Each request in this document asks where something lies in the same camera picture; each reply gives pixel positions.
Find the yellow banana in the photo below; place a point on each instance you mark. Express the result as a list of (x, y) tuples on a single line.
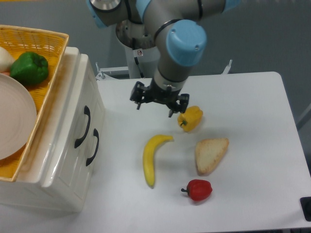
[(148, 156)]

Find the green bell pepper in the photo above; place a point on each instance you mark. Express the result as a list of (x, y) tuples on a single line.
[(30, 68)]

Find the triangular toast slice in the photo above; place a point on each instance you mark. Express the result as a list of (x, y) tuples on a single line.
[(209, 153)]

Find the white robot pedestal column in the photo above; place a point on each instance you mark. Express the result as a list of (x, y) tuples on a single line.
[(138, 44)]

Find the white drawer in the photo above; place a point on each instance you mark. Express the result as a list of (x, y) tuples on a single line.
[(86, 145), (84, 91)]

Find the yellow bell pepper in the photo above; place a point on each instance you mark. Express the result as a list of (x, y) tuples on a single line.
[(190, 119)]

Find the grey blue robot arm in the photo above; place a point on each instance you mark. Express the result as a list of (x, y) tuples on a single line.
[(172, 26)]

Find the white metal base frame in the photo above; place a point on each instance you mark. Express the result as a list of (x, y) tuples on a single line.
[(139, 69)]

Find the white onion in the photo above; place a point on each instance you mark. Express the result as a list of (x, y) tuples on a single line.
[(6, 60)]

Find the beige round plate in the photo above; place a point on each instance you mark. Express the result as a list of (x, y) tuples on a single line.
[(17, 116)]

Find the white drawer cabinet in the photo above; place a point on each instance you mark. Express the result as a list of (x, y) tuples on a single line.
[(27, 189)]

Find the black device at table edge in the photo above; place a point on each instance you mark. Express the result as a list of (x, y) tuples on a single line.
[(306, 207)]

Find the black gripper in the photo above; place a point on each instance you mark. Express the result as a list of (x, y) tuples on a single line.
[(153, 93)]

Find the red bell pepper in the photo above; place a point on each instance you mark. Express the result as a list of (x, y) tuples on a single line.
[(198, 190)]

